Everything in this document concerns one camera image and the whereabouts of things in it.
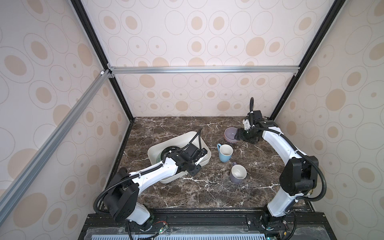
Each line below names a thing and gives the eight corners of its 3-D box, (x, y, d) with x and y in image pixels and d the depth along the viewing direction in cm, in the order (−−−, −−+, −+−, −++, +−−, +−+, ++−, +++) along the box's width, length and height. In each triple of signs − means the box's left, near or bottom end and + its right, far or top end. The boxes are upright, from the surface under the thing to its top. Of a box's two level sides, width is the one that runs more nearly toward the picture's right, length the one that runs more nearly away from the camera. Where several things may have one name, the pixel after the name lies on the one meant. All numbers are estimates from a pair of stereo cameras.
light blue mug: (218, 162, 97) (220, 155, 89) (216, 151, 102) (218, 143, 95) (231, 162, 97) (234, 155, 89) (229, 151, 102) (231, 143, 95)
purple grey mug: (230, 183, 89) (233, 178, 82) (228, 168, 95) (230, 162, 88) (244, 183, 89) (248, 178, 82) (241, 168, 95) (244, 162, 88)
